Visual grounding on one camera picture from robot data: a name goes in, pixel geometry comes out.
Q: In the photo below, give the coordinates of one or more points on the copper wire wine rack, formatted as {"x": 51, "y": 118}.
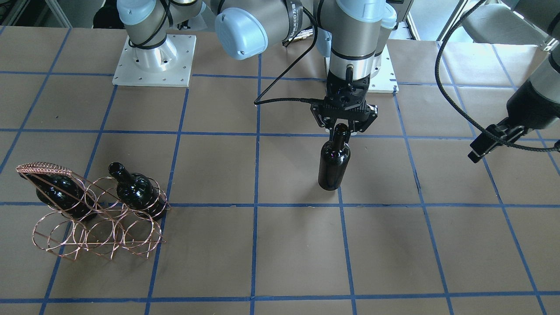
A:
{"x": 114, "y": 227}

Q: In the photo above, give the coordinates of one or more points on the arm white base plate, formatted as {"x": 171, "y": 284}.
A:
{"x": 378, "y": 67}
{"x": 168, "y": 65}

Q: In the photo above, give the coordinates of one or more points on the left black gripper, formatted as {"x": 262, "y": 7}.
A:
{"x": 530, "y": 106}

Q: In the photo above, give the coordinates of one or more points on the dark wine bottle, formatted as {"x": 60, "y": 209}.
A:
{"x": 334, "y": 158}

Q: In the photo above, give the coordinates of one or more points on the dark bottle in rack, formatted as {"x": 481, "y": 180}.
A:
{"x": 137, "y": 193}

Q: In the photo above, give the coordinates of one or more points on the dark bottle under rack handle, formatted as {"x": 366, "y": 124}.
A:
{"x": 60, "y": 192}

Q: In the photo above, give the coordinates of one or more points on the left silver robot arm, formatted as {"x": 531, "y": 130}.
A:
{"x": 521, "y": 22}

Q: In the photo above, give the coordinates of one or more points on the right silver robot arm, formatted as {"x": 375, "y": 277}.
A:
{"x": 351, "y": 35}

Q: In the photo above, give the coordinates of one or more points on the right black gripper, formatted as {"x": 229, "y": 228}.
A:
{"x": 319, "y": 116}

